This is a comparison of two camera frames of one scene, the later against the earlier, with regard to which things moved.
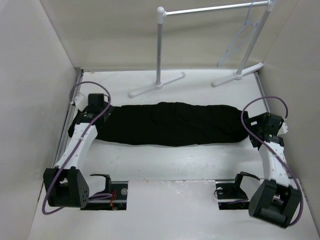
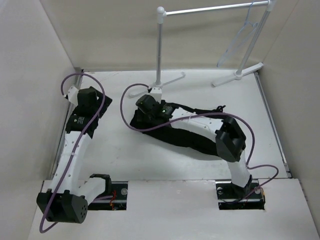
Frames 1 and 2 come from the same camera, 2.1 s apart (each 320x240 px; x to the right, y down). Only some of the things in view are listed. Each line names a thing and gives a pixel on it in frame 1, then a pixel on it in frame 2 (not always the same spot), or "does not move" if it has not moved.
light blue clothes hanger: [242, 35] does not move
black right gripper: [258, 119] -> [141, 114]
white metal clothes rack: [240, 72] does not move
